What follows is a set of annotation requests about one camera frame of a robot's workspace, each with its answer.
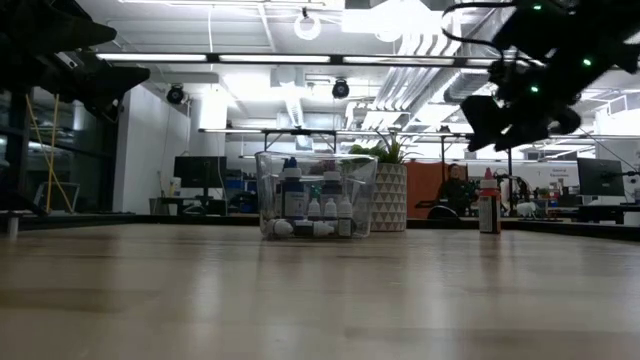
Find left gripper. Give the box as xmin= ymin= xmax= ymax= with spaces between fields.
xmin=0 ymin=0 xmax=152 ymax=118

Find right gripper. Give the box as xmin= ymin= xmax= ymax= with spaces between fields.
xmin=459 ymin=54 xmax=582 ymax=152

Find clear plastic container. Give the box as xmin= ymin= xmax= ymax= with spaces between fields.
xmin=254 ymin=151 xmax=380 ymax=240

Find large blue food colouring bottle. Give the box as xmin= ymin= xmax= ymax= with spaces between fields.
xmin=281 ymin=157 xmax=305 ymax=221

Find large red food colouring bottle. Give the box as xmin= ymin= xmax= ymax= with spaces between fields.
xmin=478 ymin=167 xmax=502 ymax=235

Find black metal rig stand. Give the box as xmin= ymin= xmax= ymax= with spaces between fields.
xmin=262 ymin=128 xmax=339 ymax=154
xmin=439 ymin=133 xmax=515 ymax=221

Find linear ceiling light bar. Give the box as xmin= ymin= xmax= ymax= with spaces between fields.
xmin=94 ymin=51 xmax=501 ymax=70

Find person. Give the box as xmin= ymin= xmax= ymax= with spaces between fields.
xmin=434 ymin=163 xmax=474 ymax=219

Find black computer monitor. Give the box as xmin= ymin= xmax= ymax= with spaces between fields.
xmin=576 ymin=157 xmax=626 ymax=197
xmin=173 ymin=155 xmax=228 ymax=190

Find orange partition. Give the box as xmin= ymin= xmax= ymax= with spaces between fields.
xmin=405 ymin=160 xmax=469 ymax=220

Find black desk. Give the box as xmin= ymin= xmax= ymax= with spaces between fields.
xmin=577 ymin=202 xmax=640 ymax=226

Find succulent in white patterned pot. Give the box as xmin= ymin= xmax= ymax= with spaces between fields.
xmin=348 ymin=130 xmax=420 ymax=233

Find blue storage bin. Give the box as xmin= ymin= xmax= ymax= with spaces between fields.
xmin=223 ymin=177 xmax=257 ymax=201

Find yellow hanging cord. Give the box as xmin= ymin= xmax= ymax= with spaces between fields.
xmin=24 ymin=93 xmax=75 ymax=214

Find black camera cable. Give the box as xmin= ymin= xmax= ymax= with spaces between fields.
xmin=441 ymin=1 xmax=519 ymax=56

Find grey chair frame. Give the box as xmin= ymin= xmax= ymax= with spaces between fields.
xmin=33 ymin=180 xmax=81 ymax=215

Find black aluminium rig frame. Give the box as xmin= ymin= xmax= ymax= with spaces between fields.
xmin=0 ymin=212 xmax=640 ymax=242

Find round ring ceiling lamp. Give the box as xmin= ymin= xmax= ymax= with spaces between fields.
xmin=293 ymin=7 xmax=323 ymax=41

